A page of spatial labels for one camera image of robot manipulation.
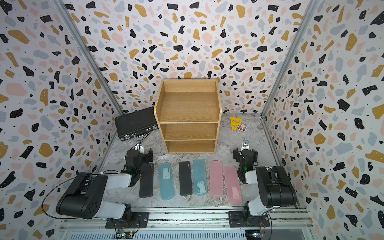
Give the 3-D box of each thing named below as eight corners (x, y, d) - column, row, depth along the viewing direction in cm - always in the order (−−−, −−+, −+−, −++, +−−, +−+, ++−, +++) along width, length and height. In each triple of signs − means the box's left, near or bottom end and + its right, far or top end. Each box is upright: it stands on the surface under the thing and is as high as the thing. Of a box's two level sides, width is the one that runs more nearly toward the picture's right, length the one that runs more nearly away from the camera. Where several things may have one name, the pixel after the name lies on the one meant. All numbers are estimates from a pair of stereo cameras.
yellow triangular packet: (231, 130, 114) (232, 128, 113) (229, 118, 123) (230, 116, 121) (243, 130, 115) (244, 129, 113) (240, 118, 123) (241, 116, 121)
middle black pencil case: (179, 196, 84) (179, 195, 82) (179, 163, 96) (179, 162, 95) (192, 195, 84) (192, 193, 82) (190, 162, 97) (190, 161, 95)
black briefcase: (121, 144, 106) (116, 138, 101) (118, 121, 120) (114, 114, 115) (161, 131, 114) (159, 125, 109) (154, 111, 128) (152, 104, 123)
